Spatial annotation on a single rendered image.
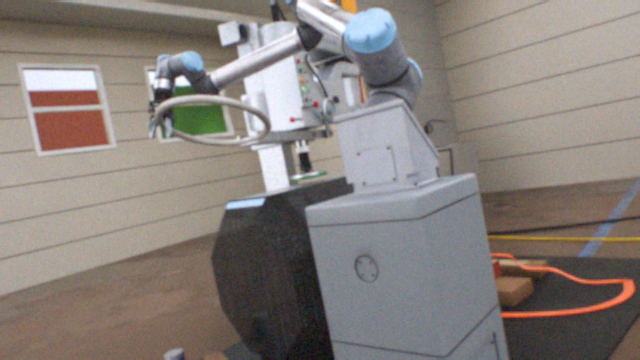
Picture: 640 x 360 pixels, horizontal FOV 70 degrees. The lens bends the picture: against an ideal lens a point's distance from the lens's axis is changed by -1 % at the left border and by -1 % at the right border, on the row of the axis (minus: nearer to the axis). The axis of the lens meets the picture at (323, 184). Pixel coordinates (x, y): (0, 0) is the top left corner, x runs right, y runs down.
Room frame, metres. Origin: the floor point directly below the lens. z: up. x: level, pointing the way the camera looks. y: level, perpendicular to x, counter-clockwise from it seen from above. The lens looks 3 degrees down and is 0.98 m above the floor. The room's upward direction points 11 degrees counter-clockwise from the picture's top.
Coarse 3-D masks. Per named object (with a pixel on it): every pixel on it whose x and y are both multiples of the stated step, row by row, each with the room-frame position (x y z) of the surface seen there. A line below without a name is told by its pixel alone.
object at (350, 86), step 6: (342, 78) 3.05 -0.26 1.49; (348, 78) 3.05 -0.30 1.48; (354, 78) 3.08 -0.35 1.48; (348, 84) 3.04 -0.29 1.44; (354, 84) 3.07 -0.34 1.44; (348, 90) 3.04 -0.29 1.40; (354, 90) 3.06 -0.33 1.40; (348, 96) 3.04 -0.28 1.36; (354, 96) 3.05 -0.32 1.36; (348, 102) 3.04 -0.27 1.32; (354, 102) 3.05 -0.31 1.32
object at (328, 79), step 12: (312, 72) 2.56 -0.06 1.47; (324, 72) 2.88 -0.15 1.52; (336, 72) 2.86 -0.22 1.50; (348, 72) 3.01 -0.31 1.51; (324, 84) 2.70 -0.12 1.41; (336, 84) 2.83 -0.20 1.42; (324, 96) 2.68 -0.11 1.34; (336, 96) 2.80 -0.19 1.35; (348, 108) 2.92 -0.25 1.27; (324, 120) 2.67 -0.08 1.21
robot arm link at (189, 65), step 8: (176, 56) 2.00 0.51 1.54; (184, 56) 1.97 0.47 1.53; (192, 56) 1.98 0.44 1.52; (168, 64) 2.01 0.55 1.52; (176, 64) 1.99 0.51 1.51; (184, 64) 1.97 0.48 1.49; (192, 64) 1.97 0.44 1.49; (200, 64) 2.01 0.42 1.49; (176, 72) 2.01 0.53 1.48; (184, 72) 2.00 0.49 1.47; (192, 72) 2.00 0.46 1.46; (200, 72) 2.02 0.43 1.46; (192, 80) 2.02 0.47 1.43
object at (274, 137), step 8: (240, 136) 2.21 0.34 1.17; (248, 136) 2.26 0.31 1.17; (272, 136) 2.24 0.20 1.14; (280, 136) 2.30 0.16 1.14; (288, 136) 2.36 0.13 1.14; (296, 136) 2.42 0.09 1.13; (304, 136) 2.49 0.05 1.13; (312, 136) 2.56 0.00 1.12; (320, 136) 2.64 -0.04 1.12; (248, 144) 2.17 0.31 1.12; (256, 144) 2.25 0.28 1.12; (264, 144) 2.33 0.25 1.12; (272, 144) 2.42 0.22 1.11
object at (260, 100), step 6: (252, 96) 3.31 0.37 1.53; (258, 96) 3.29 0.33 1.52; (264, 96) 3.28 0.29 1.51; (246, 102) 3.34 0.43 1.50; (252, 102) 3.30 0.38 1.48; (258, 102) 3.29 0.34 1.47; (264, 102) 3.28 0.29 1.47; (258, 108) 3.29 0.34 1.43; (264, 108) 3.28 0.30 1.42; (252, 120) 3.32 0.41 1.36; (258, 120) 3.29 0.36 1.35; (252, 126) 3.33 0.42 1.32; (258, 126) 3.30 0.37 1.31; (264, 126) 3.29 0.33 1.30
